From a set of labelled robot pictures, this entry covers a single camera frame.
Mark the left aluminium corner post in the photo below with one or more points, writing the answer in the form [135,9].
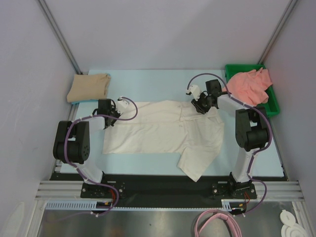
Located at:
[58,34]

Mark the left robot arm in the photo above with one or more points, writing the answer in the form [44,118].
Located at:
[72,144]

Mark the aluminium frame rail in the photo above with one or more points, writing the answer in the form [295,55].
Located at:
[279,192]

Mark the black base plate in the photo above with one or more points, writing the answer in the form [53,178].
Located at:
[151,191]

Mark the white round plastic parts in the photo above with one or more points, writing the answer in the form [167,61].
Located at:
[290,228]

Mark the folded tan t shirt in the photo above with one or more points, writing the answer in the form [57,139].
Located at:
[87,86]

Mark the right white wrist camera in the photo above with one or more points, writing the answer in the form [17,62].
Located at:
[195,91]

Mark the cream white t shirt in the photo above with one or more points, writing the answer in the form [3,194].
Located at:
[168,127]

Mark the slotted cable duct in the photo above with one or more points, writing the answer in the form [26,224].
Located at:
[78,205]

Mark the green plastic bin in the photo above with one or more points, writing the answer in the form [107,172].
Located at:
[272,106]

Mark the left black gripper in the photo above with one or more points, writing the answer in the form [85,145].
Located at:
[113,108]

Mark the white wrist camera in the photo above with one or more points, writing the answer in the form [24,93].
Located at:
[195,91]
[121,105]

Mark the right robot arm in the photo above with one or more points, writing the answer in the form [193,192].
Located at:
[252,130]

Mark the aluminium corner post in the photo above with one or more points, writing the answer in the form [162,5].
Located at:
[58,34]
[278,29]

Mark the pink t shirt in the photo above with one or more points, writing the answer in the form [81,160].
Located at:
[250,87]

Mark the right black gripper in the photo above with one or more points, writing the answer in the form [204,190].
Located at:
[200,104]

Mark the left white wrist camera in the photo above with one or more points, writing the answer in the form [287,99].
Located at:
[121,105]

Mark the right aluminium corner post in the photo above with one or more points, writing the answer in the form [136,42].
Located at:
[278,29]

